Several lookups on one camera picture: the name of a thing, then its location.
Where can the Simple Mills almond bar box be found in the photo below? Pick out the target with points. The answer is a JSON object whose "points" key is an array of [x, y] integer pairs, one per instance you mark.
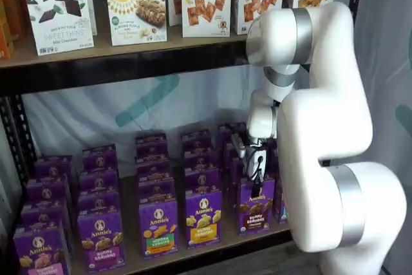
{"points": [[135, 14]]}

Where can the purple Annie's bunny grahams box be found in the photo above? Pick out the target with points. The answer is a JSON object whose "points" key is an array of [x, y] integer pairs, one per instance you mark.
{"points": [[98, 183], [99, 159], [101, 242], [98, 204]]}

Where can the purple Annie's box brown patch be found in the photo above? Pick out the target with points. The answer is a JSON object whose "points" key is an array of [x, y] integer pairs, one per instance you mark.
{"points": [[236, 178], [229, 154], [257, 217], [225, 131]]}

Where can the purple Annie's box yellow patch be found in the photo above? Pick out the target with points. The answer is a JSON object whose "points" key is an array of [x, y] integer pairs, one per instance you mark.
{"points": [[197, 159], [201, 180], [195, 139], [202, 217]]}

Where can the pale side curtain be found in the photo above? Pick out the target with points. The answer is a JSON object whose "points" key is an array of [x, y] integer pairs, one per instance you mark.
{"points": [[386, 62]]}

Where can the white side panel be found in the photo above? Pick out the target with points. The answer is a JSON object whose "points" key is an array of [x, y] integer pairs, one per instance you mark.
{"points": [[6, 191]]}

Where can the purple Annie's box pink patch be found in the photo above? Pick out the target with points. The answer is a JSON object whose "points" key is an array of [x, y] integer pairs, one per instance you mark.
{"points": [[45, 212], [46, 191], [42, 249], [53, 168]]}

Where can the white backdrop cloth teal logo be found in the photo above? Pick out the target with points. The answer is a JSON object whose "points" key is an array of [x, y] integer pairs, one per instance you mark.
{"points": [[96, 110]]}

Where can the purple Annie's box teal patch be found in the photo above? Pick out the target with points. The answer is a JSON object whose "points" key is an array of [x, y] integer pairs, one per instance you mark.
{"points": [[280, 204]]}

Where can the red-orange cracker box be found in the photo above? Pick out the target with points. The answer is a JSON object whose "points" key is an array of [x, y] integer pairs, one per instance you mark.
{"points": [[4, 30]]}

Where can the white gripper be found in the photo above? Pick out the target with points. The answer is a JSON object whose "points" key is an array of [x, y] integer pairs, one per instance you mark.
{"points": [[252, 172]]}

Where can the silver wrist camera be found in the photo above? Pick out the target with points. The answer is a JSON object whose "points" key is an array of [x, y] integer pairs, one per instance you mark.
{"points": [[239, 146]]}

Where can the purple Annie's box green patch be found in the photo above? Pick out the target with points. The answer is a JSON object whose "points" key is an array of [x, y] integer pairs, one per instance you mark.
{"points": [[151, 144], [154, 168], [159, 223], [156, 191]]}

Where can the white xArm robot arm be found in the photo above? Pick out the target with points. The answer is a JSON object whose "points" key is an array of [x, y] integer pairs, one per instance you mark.
{"points": [[322, 110]]}

